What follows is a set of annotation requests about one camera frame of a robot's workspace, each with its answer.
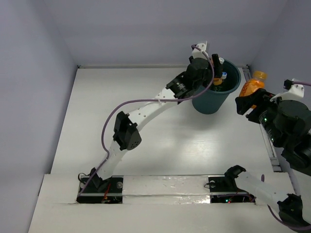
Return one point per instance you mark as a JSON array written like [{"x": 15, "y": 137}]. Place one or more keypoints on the crushed green plastic bottle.
[{"x": 219, "y": 88}]

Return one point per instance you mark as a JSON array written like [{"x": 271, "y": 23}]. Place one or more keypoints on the small orange juice bottle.
[{"x": 256, "y": 82}]

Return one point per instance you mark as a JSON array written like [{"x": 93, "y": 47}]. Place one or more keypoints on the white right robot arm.
[{"x": 288, "y": 196}]

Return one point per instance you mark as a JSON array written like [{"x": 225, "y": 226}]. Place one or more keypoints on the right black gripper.
[{"x": 260, "y": 96}]

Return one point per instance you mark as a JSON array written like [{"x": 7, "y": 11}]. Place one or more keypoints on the small orange bottle white label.
[{"x": 217, "y": 81}]

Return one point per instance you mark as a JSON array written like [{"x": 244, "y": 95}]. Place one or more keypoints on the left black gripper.
[{"x": 216, "y": 64}]

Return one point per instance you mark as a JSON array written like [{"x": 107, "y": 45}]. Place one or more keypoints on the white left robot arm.
[{"x": 127, "y": 126}]

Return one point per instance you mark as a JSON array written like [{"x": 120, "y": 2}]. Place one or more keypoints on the dark teal plastic bin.
[{"x": 210, "y": 101}]

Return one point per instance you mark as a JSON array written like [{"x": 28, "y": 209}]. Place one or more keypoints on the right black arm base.
[{"x": 222, "y": 190}]

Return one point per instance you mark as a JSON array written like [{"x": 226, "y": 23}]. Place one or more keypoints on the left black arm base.
[{"x": 108, "y": 192}]

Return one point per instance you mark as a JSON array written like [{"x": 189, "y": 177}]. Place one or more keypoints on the tall orange bottle white cap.
[{"x": 221, "y": 60}]

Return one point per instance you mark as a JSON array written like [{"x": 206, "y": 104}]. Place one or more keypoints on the silver tape strip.
[{"x": 165, "y": 190}]

